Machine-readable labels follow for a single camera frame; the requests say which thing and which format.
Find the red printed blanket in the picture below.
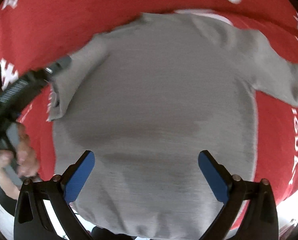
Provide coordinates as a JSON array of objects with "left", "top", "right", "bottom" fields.
[{"left": 0, "top": 0, "right": 298, "bottom": 230}]

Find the grey knit sweater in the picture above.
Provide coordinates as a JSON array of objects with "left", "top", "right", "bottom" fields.
[{"left": 50, "top": 14, "right": 298, "bottom": 239}]

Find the person's left forearm sleeve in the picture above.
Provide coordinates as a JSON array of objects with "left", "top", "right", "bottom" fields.
[{"left": 0, "top": 182, "right": 18, "bottom": 240}]

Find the person's left hand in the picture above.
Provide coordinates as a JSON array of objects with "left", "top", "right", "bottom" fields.
[{"left": 0, "top": 123, "right": 40, "bottom": 200}]

